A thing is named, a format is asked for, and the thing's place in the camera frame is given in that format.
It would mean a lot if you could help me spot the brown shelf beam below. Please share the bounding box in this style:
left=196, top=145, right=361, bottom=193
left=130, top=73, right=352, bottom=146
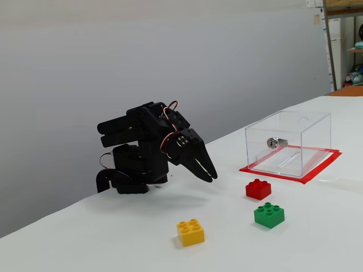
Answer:
left=323, top=0, right=363, bottom=16

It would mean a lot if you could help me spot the red white base cable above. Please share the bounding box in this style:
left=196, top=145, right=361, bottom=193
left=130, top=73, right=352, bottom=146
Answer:
left=99, top=152, right=114, bottom=171

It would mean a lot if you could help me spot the grey metal shelf upright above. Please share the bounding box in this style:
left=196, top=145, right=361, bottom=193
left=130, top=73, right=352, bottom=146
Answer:
left=323, top=0, right=338, bottom=91

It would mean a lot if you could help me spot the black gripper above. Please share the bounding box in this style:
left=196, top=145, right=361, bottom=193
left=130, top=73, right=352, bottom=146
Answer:
left=166, top=128, right=218, bottom=183

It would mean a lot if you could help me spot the red white gripper servo cable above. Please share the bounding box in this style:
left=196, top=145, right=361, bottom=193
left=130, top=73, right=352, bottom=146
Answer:
left=159, top=100, right=180, bottom=159

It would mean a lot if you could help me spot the green plastic bag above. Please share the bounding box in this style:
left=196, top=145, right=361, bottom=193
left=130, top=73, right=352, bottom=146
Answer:
left=350, top=64, right=363, bottom=86

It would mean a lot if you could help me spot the silver box lock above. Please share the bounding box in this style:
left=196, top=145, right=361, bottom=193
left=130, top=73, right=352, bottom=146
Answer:
left=266, top=137, right=289, bottom=149

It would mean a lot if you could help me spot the transparent acrylic box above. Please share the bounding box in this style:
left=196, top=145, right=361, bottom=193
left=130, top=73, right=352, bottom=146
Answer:
left=244, top=110, right=332, bottom=179

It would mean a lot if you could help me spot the green lego brick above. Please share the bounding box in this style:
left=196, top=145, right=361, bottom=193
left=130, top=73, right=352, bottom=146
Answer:
left=253, top=202, right=285, bottom=230

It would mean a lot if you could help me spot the black table clamp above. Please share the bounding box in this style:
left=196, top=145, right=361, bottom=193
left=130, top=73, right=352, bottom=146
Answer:
left=95, top=169, right=114, bottom=194

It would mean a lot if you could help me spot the orange brown table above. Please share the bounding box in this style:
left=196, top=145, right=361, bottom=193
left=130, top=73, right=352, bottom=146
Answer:
left=326, top=85, right=363, bottom=97

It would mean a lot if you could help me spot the red tape frame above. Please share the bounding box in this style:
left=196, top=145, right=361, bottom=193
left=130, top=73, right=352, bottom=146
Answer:
left=239, top=144, right=343, bottom=185

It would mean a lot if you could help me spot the yellow lego brick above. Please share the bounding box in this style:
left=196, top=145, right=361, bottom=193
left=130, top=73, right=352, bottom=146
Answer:
left=176, top=218, right=205, bottom=248

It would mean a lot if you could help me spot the red lego brick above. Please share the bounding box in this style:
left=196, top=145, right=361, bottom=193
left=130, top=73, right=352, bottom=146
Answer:
left=245, top=178, right=272, bottom=201

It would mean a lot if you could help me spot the white refrigerator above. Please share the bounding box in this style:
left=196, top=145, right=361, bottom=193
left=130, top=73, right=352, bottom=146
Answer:
left=328, top=17, right=343, bottom=89

